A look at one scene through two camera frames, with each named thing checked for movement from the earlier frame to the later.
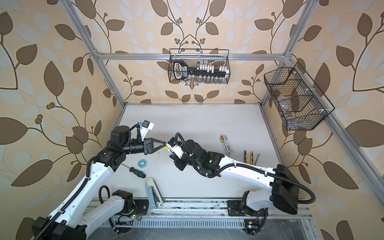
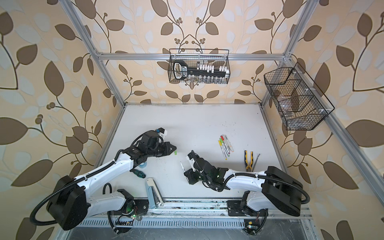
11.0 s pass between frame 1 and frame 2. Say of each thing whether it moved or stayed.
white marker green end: stayed
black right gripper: moved
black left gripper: moved
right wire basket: stayed
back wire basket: stayed
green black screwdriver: stayed
